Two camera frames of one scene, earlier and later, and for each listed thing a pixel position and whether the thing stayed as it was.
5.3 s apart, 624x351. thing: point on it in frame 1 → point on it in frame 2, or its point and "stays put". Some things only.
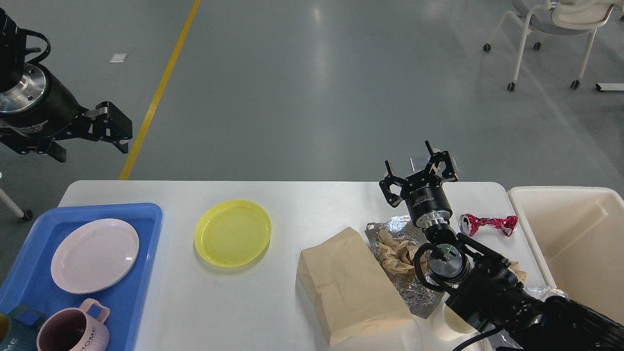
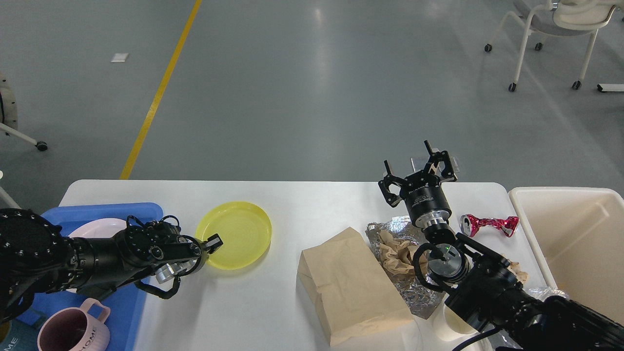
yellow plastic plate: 232,233 stays put
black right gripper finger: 394,200 stays put
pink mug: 73,329 stays put
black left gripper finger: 106,122 → 213,243
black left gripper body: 40,107 → 194,255
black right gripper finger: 450,174 stays put
